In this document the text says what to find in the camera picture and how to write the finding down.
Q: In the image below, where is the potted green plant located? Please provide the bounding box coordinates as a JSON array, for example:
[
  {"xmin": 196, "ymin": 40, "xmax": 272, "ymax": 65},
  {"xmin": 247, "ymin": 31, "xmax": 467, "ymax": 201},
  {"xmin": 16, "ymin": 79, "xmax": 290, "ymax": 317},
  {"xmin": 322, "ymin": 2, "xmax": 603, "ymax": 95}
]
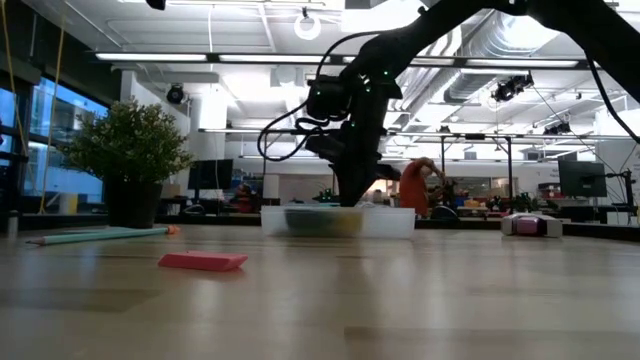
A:
[{"xmin": 62, "ymin": 99, "xmax": 194, "ymax": 230}]

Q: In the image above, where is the light blue sticky note pad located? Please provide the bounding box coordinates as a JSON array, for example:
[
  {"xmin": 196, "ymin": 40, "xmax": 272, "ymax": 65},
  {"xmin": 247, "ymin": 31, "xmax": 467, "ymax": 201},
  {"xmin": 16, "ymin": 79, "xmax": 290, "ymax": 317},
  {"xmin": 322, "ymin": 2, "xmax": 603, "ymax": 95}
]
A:
[{"xmin": 59, "ymin": 226, "xmax": 151, "ymax": 235}]

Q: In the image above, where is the black rig frame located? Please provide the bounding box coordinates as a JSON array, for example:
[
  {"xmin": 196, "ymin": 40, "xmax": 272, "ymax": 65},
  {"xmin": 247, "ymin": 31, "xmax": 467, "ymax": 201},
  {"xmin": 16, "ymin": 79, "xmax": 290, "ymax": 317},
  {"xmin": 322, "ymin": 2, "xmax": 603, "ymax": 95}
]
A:
[{"xmin": 439, "ymin": 132, "xmax": 515, "ymax": 201}]

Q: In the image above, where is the long ceiling light strip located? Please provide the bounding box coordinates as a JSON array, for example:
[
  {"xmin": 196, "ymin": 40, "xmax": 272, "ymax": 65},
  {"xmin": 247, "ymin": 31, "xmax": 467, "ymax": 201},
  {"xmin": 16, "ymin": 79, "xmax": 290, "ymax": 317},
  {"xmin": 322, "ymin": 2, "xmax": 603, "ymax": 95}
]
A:
[{"xmin": 94, "ymin": 51, "xmax": 581, "ymax": 70}]

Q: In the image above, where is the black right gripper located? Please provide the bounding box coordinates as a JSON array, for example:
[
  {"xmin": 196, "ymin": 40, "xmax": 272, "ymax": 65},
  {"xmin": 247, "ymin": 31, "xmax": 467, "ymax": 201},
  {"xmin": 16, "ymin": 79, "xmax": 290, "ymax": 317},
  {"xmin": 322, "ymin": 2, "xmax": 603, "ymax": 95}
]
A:
[{"xmin": 332, "ymin": 114, "xmax": 401, "ymax": 208}]

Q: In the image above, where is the person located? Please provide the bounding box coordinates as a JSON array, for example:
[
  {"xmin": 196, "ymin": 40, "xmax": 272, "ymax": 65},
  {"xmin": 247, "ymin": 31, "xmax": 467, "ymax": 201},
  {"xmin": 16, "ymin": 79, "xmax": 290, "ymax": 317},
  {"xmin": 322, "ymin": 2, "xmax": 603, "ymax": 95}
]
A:
[{"xmin": 398, "ymin": 156, "xmax": 449, "ymax": 217}]

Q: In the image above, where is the white ring light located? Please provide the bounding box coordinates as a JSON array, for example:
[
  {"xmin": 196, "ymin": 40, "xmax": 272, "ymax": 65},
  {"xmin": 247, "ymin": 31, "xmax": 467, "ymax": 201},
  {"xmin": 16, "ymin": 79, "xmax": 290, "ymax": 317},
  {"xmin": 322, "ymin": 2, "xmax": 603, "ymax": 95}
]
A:
[{"xmin": 293, "ymin": 12, "xmax": 322, "ymax": 41}]

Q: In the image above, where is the teal pencil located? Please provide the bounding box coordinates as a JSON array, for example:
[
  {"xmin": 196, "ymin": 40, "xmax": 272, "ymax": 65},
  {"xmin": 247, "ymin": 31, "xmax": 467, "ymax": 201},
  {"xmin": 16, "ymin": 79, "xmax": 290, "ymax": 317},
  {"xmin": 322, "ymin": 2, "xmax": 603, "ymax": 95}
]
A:
[{"xmin": 27, "ymin": 225, "xmax": 181, "ymax": 246}]

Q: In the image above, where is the clear pencil box teal lid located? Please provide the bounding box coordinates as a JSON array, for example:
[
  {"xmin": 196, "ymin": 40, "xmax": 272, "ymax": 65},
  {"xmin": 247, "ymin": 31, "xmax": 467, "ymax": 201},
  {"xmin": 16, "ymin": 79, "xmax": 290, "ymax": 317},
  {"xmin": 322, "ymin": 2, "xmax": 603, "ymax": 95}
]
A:
[{"xmin": 259, "ymin": 204, "xmax": 417, "ymax": 240}]

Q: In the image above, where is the black monitor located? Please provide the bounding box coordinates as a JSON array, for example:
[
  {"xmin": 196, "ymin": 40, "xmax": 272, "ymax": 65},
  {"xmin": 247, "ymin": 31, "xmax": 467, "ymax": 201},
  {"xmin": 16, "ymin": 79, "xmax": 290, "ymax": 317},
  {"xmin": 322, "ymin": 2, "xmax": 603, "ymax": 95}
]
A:
[
  {"xmin": 187, "ymin": 158, "xmax": 235, "ymax": 191},
  {"xmin": 558, "ymin": 159, "xmax": 608, "ymax": 199}
]

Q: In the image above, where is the pink eraser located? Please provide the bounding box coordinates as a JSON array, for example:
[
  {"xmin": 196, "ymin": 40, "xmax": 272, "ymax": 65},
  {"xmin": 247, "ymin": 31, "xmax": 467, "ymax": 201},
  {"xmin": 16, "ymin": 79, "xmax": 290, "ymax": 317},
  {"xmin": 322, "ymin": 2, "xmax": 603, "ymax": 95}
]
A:
[{"xmin": 157, "ymin": 250, "xmax": 250, "ymax": 273}]

